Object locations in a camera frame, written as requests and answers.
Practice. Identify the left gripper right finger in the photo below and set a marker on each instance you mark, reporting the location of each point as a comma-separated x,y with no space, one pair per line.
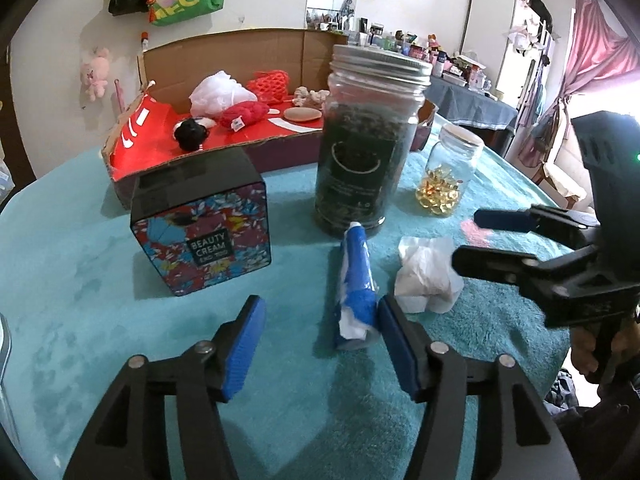
515,437

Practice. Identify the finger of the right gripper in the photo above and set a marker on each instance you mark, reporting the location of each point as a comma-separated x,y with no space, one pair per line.
578,288
568,228

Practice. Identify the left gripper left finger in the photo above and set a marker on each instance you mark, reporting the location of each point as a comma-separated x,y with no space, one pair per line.
126,436

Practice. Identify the white tissue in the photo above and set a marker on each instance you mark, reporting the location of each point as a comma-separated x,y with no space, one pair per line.
426,280

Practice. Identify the blue cloth tube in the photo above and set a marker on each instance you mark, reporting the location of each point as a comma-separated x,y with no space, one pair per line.
356,309

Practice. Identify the black fuzzy scrunchie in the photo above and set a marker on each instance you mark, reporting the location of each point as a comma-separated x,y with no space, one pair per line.
190,141

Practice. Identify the red knitted soft object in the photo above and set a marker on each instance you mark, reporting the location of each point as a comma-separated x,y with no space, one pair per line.
242,115

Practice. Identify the pink curtain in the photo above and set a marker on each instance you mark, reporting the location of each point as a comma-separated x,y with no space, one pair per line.
598,58

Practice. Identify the small jar of gold capsules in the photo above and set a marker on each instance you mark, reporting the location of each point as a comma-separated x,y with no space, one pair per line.
449,169

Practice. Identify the teal fleece table blanket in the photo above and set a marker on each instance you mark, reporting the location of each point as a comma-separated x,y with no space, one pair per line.
80,298

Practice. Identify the dark cloth side table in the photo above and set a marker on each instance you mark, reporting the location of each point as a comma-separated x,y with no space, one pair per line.
464,107

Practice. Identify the white refrigerator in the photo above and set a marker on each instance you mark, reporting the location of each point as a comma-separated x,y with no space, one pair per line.
509,38

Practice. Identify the large jar of dark tea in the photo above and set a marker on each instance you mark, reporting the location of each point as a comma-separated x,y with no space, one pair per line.
369,122

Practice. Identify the floral beauty cream box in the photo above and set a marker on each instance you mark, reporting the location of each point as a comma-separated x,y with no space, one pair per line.
202,219

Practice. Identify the beige round sponge pad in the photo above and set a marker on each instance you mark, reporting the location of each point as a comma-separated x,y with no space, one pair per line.
302,114

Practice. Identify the red foam fruit net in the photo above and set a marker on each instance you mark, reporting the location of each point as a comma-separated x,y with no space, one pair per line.
270,87

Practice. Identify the white fluffy star bunny clip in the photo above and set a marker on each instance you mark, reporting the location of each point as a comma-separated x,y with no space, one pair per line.
197,123

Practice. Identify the open cardboard box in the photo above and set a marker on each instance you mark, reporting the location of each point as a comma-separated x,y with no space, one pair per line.
142,141

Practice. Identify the white mesh bath pouf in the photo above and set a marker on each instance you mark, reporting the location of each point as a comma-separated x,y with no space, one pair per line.
216,93

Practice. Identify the pink plush toy on wall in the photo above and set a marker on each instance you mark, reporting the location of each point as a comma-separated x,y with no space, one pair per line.
94,74

